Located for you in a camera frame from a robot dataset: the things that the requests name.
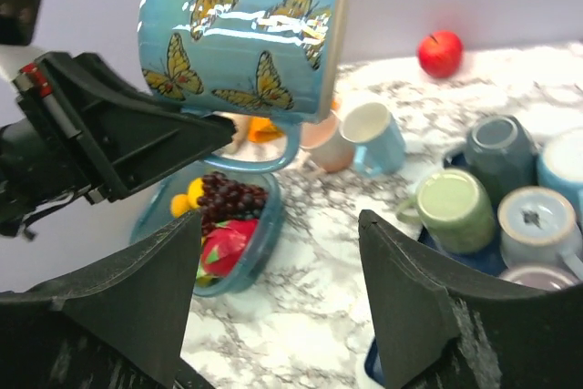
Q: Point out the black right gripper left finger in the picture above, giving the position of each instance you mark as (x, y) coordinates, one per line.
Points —
(117, 323)

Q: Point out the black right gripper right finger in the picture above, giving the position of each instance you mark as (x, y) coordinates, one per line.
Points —
(440, 324)

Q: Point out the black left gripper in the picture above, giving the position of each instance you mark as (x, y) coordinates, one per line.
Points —
(86, 129)

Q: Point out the blue butterfly mug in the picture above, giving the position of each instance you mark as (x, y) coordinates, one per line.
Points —
(273, 59)

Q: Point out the light blue hexagonal mug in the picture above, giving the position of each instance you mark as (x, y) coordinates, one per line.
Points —
(379, 144)

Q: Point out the pink mug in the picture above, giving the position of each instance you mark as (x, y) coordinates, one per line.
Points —
(323, 147)

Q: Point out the purple mug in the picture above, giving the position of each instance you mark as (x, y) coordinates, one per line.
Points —
(539, 276)

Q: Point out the light green mug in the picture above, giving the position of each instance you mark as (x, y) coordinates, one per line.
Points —
(455, 209)

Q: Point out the dark grey-blue mug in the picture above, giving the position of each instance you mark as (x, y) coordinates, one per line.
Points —
(501, 154)

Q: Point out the blue mug white base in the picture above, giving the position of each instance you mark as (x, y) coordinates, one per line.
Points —
(559, 167)

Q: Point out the clear blue plastic bowl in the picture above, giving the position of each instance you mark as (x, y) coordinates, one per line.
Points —
(254, 259)

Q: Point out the dark blue tray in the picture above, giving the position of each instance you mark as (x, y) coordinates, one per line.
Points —
(488, 261)

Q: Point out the yellow lemon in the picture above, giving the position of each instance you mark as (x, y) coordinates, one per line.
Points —
(194, 192)
(179, 205)

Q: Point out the dark purple grapes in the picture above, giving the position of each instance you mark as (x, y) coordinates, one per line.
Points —
(228, 199)

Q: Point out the cream lotion bottle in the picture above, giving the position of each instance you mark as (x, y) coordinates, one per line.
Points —
(242, 124)

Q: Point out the red dragon fruit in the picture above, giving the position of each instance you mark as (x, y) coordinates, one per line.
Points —
(222, 249)

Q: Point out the orange snack bag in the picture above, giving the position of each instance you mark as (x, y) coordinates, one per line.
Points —
(262, 130)

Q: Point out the red apple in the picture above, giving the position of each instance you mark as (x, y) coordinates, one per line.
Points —
(440, 54)

